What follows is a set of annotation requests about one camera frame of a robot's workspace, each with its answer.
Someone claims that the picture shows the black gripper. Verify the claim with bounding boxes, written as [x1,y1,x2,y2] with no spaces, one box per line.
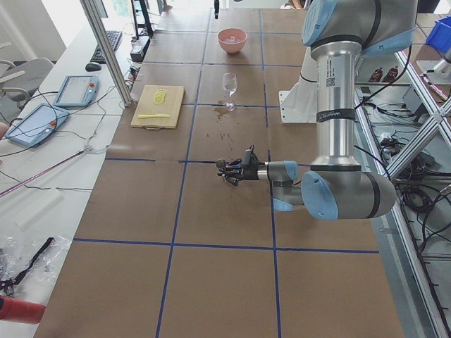
[217,158,259,186]

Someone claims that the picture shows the steel double jigger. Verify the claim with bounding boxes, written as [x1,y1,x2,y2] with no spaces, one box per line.
[215,158,227,170]

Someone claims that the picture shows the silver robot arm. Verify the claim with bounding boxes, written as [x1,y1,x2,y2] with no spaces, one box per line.
[216,1,418,220]

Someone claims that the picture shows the clear ice cubes pile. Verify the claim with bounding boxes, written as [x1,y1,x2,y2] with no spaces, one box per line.
[224,35,241,44]

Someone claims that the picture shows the clear wine glass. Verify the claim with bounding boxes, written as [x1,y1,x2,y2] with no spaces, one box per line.
[222,73,237,111]

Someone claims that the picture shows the pink bowl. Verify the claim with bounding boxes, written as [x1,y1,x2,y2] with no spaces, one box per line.
[217,28,247,54]

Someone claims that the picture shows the bamboo cutting board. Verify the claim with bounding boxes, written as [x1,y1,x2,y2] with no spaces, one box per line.
[130,85,185,129]

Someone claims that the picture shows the yellow plastic knife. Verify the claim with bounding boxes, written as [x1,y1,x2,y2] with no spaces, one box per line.
[137,113,171,119]

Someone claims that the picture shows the black keyboard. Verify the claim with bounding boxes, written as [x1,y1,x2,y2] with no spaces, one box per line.
[89,30,123,65]

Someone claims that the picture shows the black computer mouse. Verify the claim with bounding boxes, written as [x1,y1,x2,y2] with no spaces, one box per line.
[85,62,101,72]

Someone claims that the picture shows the reacher grabber stick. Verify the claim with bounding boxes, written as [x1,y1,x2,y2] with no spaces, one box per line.
[1,141,110,197]

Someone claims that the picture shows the blue teach pendant far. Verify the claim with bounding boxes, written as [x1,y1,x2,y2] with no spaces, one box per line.
[54,75,99,109]

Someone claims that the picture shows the blue teach pendant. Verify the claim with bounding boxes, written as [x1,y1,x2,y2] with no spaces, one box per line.
[5,104,69,147]
[54,75,99,109]

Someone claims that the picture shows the blue teach pendant near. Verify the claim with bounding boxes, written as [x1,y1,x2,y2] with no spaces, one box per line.
[5,104,69,147]

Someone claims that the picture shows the blue storage bin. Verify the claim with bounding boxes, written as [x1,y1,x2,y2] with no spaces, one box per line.
[426,16,451,53]

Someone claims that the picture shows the red fire extinguisher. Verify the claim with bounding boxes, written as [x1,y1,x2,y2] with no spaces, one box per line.
[0,296,46,324]

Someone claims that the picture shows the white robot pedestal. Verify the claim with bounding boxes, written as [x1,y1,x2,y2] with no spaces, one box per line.
[279,48,318,123]

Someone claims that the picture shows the aluminium frame post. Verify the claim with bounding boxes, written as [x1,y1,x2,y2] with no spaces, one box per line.
[80,0,132,107]

